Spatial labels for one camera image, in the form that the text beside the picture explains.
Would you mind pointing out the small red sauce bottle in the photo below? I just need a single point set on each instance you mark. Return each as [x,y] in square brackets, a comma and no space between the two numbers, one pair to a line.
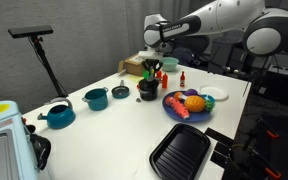
[182,79]

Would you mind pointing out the teal kettle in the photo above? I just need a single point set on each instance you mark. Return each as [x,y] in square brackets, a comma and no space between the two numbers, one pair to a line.
[59,116]

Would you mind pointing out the orange squeeze bottle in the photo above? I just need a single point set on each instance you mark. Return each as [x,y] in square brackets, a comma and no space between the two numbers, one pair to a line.
[164,81]

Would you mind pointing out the toy green vegetable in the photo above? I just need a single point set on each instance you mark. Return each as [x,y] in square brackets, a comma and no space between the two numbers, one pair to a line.
[209,105]

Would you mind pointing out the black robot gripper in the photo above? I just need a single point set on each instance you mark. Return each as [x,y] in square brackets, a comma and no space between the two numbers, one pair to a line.
[151,60]

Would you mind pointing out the white paper plate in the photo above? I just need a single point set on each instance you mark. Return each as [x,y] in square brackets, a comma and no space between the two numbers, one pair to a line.
[218,93]

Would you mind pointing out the teal pot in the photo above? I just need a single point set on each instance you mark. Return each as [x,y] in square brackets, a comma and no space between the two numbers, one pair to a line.
[96,99]

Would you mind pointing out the black pot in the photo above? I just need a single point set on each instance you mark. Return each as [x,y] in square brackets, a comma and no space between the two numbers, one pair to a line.
[148,94]

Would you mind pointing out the camera on black stand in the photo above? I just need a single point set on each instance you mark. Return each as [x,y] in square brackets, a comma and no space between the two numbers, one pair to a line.
[34,35]

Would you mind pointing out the small teal frying pan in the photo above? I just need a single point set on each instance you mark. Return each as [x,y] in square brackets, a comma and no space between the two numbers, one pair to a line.
[121,91]

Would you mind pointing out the toy watermelon slice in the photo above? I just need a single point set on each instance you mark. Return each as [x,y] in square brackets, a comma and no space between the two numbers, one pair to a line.
[177,107]

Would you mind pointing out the toy purple eggplant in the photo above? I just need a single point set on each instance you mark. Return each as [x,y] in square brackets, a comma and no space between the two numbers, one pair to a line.
[190,92]

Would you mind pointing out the light blue toaster oven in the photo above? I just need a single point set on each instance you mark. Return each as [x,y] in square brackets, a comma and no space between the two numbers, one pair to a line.
[17,159]

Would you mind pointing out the blue plate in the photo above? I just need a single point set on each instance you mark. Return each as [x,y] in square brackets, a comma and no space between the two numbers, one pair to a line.
[194,116]

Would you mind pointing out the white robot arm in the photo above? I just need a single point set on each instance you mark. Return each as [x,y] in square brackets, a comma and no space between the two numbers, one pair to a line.
[265,29]

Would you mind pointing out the toy orange pineapple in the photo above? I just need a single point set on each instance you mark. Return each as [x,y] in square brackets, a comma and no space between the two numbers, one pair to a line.
[194,103]

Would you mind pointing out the black pot lid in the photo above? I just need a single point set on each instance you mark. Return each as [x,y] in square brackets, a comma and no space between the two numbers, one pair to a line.
[148,83]

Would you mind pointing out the cardboard box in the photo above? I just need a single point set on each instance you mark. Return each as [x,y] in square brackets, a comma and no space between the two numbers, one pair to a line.
[131,65]

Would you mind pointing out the mint green bowl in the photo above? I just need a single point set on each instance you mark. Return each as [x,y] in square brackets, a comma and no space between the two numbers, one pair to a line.
[169,63]

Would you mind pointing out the black baking tray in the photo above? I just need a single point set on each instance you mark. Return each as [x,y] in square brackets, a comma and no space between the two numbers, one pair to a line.
[180,154]

